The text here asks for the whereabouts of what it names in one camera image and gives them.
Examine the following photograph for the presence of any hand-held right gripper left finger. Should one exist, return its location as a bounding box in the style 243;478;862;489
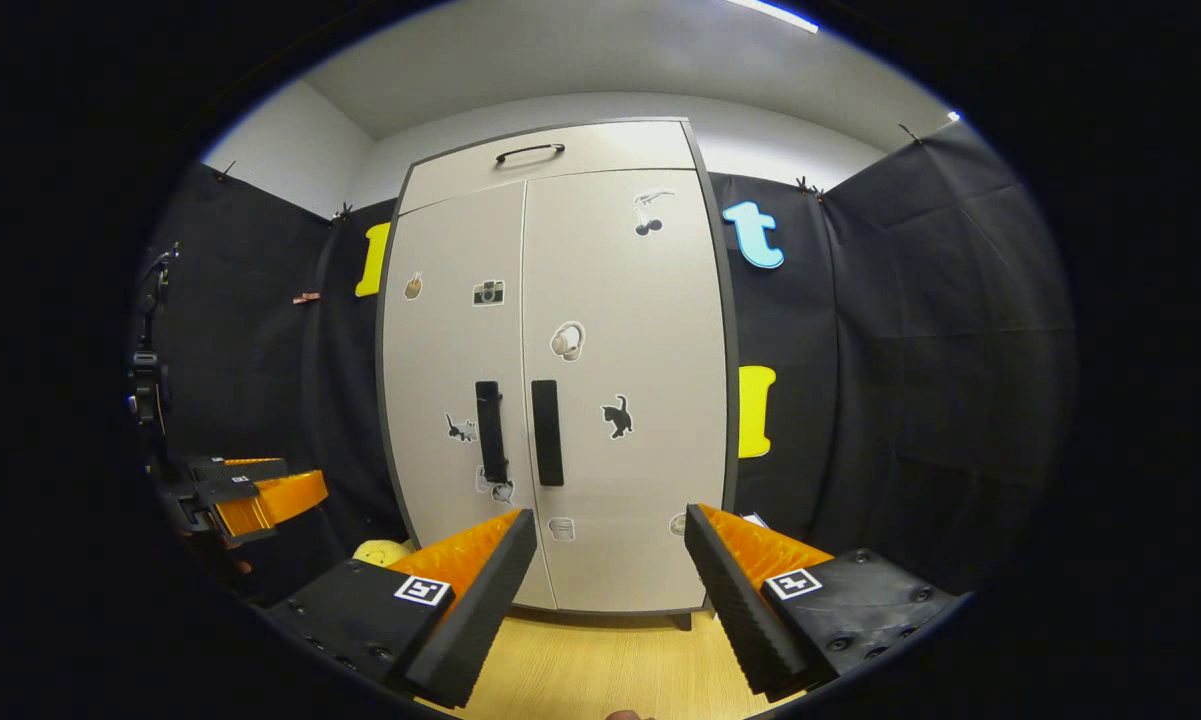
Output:
263;508;540;710

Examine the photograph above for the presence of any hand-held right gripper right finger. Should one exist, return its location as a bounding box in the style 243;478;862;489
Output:
684;502;968;701

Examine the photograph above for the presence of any white grey shoe cabinet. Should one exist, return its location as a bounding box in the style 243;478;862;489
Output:
375;117;741;631

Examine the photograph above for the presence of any white cabinet door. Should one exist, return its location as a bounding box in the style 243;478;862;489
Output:
520;168;731;613
380;180;559;611

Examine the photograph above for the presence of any white cabinet drawer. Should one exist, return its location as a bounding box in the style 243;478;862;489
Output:
397;120;698;216

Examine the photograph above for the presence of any yellow plush toy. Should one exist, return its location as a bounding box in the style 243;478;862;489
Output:
352;540;416;569

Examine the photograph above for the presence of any black backdrop cloth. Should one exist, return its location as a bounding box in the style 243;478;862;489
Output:
130;120;1079;601

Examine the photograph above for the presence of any ceiling light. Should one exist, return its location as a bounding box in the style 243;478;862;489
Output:
725;0;821;34

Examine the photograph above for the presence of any black door handle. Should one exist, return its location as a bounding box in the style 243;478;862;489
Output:
475;380;509;484
531;379;565;487

